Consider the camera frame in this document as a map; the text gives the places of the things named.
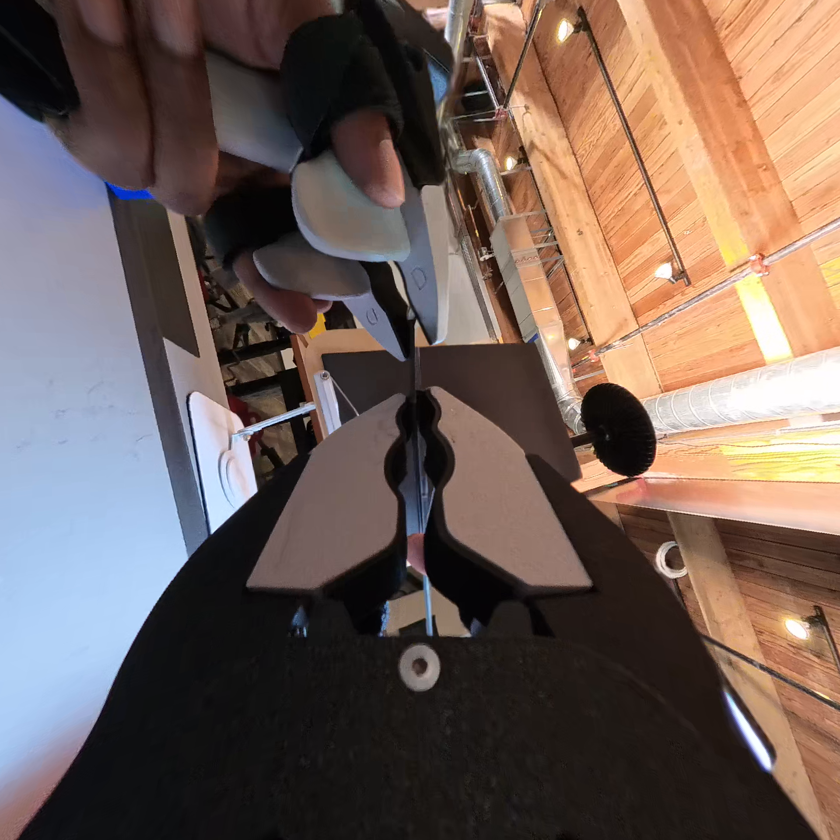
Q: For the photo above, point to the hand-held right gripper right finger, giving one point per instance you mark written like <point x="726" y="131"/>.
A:
<point x="513" y="517"/>

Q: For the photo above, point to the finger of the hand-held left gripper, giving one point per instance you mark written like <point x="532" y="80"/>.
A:
<point x="423" y="281"/>
<point x="376" y="317"/>

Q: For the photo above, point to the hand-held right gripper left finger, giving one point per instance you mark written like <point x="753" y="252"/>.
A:
<point x="316" y="511"/>

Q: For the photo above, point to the dark metal plate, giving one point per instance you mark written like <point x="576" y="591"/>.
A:
<point x="420" y="505"/>

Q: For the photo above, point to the person's left forearm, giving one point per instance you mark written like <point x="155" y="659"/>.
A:
<point x="33" y="71"/>

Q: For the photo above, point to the person's right hand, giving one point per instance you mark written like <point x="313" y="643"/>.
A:
<point x="417" y="554"/>

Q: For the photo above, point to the ceiling spot light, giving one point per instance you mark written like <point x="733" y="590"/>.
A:
<point x="664" y="269"/>
<point x="565" y="28"/>
<point x="511" y="162"/>
<point x="799" y="628"/>
<point x="573" y="342"/>

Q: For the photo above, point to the black wood-framed board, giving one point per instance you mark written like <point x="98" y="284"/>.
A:
<point x="487" y="387"/>

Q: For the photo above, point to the black round knob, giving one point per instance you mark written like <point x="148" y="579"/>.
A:
<point x="620" y="429"/>

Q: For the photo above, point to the metal sprinkler pipe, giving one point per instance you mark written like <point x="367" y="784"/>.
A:
<point x="761" y="260"/>

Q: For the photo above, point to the silver ventilation duct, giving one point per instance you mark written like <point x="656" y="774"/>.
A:
<point x="487" y="177"/>

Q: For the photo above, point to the large silver air duct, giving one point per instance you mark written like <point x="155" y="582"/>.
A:
<point x="755" y="390"/>

